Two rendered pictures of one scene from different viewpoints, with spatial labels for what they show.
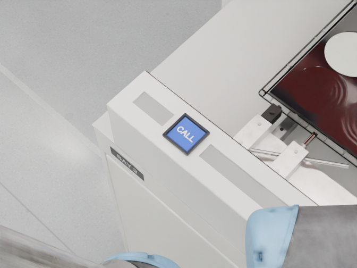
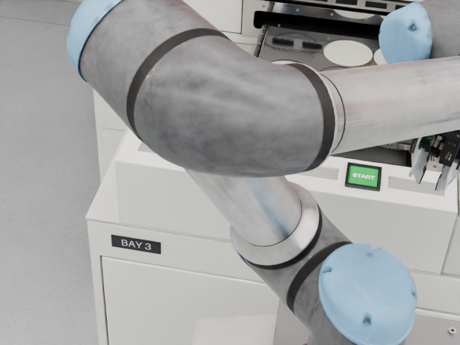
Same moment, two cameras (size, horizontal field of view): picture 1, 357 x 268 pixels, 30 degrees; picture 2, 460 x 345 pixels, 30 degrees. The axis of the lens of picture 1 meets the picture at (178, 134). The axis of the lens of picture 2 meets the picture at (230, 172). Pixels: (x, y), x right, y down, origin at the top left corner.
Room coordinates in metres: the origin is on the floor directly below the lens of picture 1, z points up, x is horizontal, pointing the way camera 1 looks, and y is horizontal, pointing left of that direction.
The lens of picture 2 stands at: (-0.40, 0.58, 1.85)
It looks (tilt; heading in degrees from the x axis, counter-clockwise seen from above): 40 degrees down; 325
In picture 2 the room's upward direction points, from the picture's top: 3 degrees clockwise
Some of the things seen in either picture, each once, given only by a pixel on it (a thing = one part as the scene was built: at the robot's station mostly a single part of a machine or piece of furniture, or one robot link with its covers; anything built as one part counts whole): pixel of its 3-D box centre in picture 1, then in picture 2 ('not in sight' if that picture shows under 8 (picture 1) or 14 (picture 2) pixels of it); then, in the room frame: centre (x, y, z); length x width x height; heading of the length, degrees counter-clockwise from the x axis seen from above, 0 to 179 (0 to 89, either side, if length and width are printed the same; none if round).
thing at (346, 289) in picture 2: not in sight; (358, 310); (0.08, 0.05, 1.05); 0.13 x 0.12 x 0.14; 1
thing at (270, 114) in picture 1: (271, 115); not in sight; (0.59, -0.17, 0.90); 0.04 x 0.02 x 0.03; 136
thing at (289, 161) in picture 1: (285, 165); not in sight; (0.50, -0.18, 0.89); 0.08 x 0.03 x 0.03; 136
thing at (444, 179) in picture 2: not in sight; (448, 175); (0.20, -0.22, 1.06); 0.06 x 0.03 x 0.09; 121
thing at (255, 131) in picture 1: (249, 136); not in sight; (0.55, -0.12, 0.89); 0.08 x 0.03 x 0.03; 136
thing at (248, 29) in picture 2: not in sight; (342, 28); (0.81, -0.54, 0.89); 0.44 x 0.02 x 0.10; 46
